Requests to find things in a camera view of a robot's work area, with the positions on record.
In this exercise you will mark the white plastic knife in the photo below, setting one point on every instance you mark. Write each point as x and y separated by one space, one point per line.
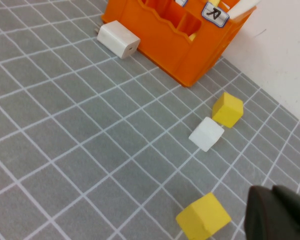
242 8

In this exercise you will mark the paper label reading 刀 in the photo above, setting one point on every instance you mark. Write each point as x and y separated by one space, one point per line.
214 14

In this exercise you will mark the white charger plug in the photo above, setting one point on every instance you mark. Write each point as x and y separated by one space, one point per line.
117 40

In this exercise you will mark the paper label reading 叉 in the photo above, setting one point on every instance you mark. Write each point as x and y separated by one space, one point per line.
182 2

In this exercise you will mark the yellow wooden cube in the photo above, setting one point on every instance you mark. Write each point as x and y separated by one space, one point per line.
227 110
202 218

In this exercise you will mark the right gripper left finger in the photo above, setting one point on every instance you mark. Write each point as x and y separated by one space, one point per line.
265 217

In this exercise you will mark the orange plastic cutlery holder crate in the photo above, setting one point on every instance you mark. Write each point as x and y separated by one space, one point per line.
170 47

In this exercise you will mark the white cube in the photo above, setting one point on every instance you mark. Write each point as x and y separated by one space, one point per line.
206 135

